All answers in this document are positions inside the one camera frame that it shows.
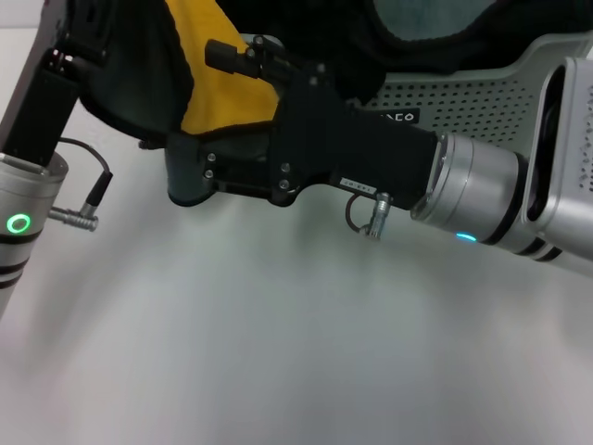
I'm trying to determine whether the dark green towel black hem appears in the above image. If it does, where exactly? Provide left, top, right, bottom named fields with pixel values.
left=76, top=0, right=286, bottom=206

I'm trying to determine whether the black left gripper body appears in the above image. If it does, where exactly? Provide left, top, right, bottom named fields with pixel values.
left=2, top=44, right=83, bottom=167

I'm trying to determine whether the wrist cable with plug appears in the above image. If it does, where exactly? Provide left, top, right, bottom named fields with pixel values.
left=345, top=191, right=396, bottom=241
left=49, top=136, right=115, bottom=234

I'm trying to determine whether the grey-green perforated storage box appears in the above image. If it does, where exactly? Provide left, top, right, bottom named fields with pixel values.
left=345, top=34, right=593, bottom=157

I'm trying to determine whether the left wrist cable with plug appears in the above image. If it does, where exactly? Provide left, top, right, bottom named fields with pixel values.
left=49, top=136, right=115, bottom=234

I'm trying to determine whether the right wrist cable with plug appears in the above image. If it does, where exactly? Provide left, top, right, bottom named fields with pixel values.
left=345, top=191, right=396, bottom=241

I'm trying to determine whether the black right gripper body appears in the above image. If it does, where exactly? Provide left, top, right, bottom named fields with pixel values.
left=271, top=69, right=437, bottom=213

